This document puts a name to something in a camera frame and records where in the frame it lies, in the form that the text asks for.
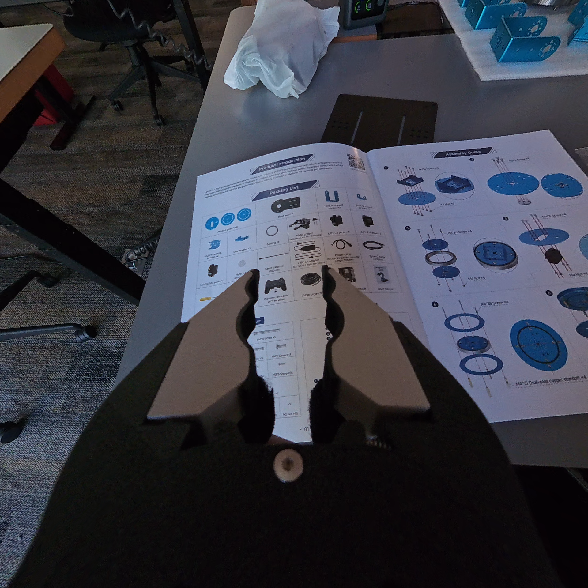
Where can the crumpled white plastic bag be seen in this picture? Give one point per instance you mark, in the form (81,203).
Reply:
(285,46)

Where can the black office chair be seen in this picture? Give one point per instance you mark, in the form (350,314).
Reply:
(128,27)

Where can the row of blue long brackets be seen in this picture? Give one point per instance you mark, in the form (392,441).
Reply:
(523,41)

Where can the wooden side table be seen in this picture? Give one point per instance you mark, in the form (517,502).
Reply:
(23,69)

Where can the white foam sheet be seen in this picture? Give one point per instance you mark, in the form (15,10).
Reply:
(482,62)

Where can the black desk leg frame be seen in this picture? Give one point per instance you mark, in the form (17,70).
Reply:
(82,248)

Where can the grey chair base with casters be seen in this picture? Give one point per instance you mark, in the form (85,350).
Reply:
(55,330)

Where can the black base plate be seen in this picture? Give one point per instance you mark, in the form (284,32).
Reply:
(381,119)

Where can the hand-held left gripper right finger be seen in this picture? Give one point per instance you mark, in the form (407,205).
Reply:
(372,363)

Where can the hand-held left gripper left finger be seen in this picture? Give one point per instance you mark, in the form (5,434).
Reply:
(206,363)

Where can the white instruction manual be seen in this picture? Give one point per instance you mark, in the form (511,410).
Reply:
(386,257)

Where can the grey desk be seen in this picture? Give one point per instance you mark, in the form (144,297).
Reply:
(275,119)

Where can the grey power station with display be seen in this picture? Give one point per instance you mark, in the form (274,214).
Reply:
(363,11)

